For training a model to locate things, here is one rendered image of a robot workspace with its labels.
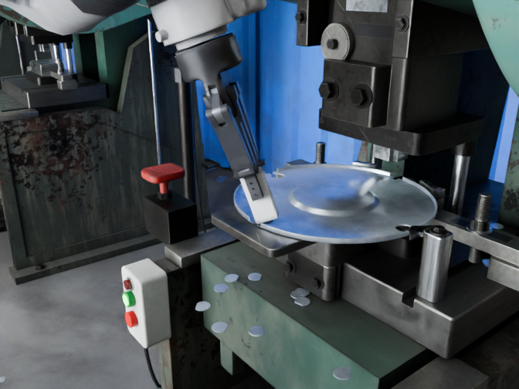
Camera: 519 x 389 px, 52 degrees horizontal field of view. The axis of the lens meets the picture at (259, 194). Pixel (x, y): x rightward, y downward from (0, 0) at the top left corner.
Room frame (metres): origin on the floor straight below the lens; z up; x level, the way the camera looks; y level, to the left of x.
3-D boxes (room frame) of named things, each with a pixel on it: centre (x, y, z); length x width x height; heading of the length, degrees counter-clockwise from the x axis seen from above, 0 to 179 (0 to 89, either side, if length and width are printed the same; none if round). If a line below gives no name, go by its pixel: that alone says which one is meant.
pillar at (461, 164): (0.77, -0.31, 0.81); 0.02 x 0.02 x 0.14
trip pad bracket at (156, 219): (0.90, 0.16, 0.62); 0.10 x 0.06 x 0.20; 38
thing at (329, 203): (0.72, -0.11, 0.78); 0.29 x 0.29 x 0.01
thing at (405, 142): (0.80, -0.21, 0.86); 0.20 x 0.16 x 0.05; 38
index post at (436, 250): (0.58, -0.22, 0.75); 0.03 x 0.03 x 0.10; 38
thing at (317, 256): (0.69, -0.07, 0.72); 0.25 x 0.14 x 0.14; 128
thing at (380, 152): (0.79, -0.20, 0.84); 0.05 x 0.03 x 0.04; 38
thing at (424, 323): (0.80, -0.21, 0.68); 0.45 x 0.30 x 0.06; 38
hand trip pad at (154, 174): (0.92, 0.18, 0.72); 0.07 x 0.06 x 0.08; 128
